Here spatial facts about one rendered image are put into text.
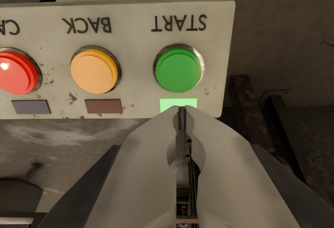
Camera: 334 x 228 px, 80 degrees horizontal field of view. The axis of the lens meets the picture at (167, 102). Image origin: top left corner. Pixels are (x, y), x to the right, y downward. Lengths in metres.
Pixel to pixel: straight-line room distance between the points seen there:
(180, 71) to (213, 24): 0.05
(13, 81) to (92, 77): 0.07
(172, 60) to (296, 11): 0.80
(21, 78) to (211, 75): 0.17
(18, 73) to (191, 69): 0.15
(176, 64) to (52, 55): 0.11
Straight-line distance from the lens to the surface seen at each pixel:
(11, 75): 0.23
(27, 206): 2.89
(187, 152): 1.51
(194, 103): 0.20
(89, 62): 0.18
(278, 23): 0.94
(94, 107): 0.21
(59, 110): 0.23
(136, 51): 0.18
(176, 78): 0.18
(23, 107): 0.25
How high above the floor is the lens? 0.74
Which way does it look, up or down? 40 degrees down
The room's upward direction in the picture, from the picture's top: 179 degrees counter-clockwise
